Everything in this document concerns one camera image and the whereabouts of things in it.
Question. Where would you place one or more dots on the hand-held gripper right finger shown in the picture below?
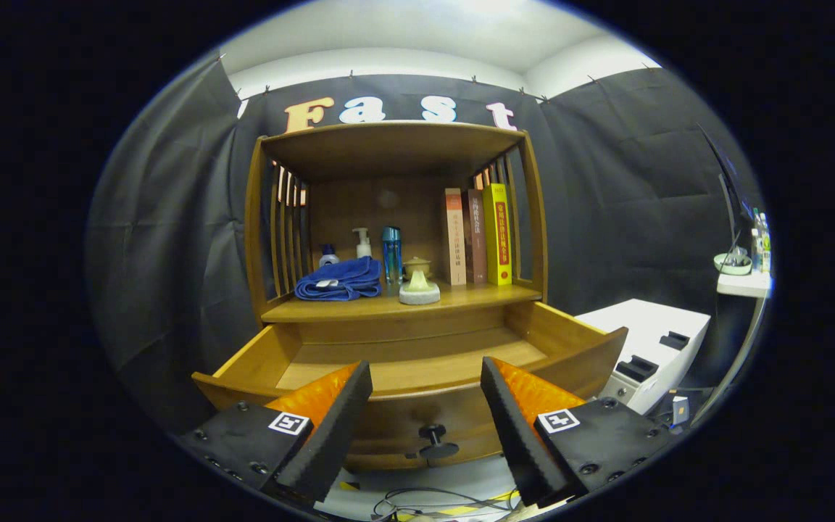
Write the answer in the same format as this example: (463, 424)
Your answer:
(515, 435)

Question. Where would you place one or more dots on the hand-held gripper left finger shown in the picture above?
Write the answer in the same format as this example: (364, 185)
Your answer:
(338, 428)

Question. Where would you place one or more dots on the black drawer knob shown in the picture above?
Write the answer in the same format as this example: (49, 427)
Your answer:
(438, 449)

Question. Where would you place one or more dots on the wooden drawer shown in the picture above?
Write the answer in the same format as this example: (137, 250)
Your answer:
(417, 413)

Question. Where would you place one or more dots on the wooden countertop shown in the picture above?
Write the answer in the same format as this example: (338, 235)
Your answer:
(461, 297)

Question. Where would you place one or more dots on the wooden cabinet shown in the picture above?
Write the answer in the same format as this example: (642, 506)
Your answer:
(388, 152)

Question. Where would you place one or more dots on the folded blue towel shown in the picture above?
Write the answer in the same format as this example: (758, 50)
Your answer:
(341, 279)

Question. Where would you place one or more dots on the white equipment case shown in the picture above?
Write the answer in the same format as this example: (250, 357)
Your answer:
(642, 322)

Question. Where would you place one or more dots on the beige lidded teacup with saucer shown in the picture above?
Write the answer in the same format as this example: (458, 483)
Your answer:
(417, 265)

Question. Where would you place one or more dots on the white pump bottle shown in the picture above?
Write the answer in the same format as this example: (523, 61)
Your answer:
(364, 249)

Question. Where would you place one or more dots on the tall blue glass bottle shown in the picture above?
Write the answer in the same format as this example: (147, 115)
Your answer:
(391, 254)

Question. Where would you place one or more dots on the brown book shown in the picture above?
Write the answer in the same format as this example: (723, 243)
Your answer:
(477, 239)

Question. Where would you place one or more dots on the yellow book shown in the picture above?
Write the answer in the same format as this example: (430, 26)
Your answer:
(497, 232)

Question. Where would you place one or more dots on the orange and white book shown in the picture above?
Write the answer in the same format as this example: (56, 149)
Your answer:
(455, 239)

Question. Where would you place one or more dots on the white desk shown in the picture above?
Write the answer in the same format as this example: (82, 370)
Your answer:
(744, 284)

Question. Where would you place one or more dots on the white bowl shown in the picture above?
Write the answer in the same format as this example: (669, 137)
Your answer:
(733, 267)

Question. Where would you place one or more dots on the green plastic bottle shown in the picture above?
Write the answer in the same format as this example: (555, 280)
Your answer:
(760, 243)

